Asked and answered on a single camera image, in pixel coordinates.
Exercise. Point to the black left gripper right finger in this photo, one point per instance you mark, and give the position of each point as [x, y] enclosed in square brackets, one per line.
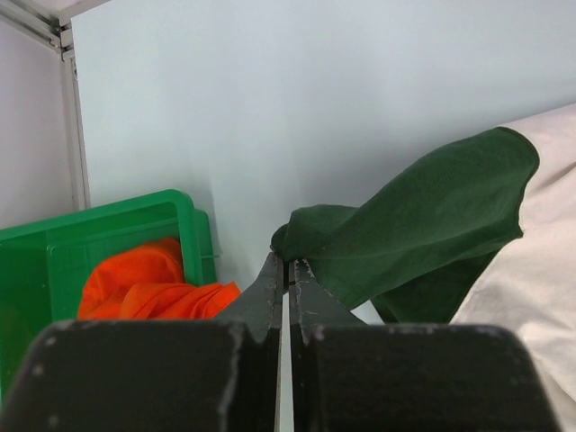
[351, 376]

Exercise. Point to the white and green t-shirt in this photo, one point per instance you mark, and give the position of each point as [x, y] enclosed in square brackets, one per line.
[481, 230]

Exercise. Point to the orange t-shirt in bin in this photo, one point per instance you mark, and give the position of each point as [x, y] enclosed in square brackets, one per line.
[148, 283]

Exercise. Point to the green plastic bin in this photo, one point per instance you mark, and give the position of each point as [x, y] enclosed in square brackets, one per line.
[45, 264]

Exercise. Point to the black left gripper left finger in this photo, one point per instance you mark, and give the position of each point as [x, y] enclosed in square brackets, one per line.
[216, 374]

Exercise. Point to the left aluminium corner post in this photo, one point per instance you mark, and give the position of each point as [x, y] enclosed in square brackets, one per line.
[42, 143]

